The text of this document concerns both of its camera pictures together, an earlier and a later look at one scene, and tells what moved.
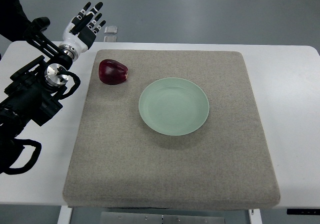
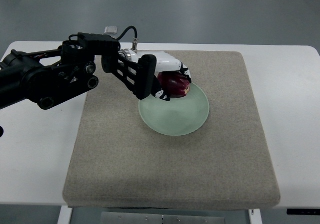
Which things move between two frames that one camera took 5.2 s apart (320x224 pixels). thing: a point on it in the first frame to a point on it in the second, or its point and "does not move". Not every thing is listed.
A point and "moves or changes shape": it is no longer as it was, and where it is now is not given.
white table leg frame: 65,215 does not move
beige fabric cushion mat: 117,161 does not move
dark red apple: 111,72 moves or changes shape
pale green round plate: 174,107 does not move
